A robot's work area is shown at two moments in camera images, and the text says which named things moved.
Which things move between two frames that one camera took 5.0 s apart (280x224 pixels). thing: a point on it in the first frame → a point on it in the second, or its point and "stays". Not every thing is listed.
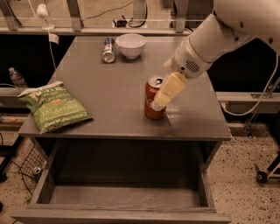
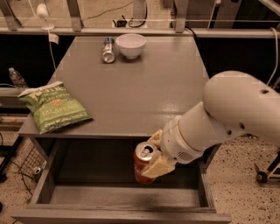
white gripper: [186, 59] → [175, 139]
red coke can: [153, 85] → [142, 155]
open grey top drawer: [123, 181] stays
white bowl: [130, 45] stays
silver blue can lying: [108, 55] stays
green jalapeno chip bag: [53, 107] stays
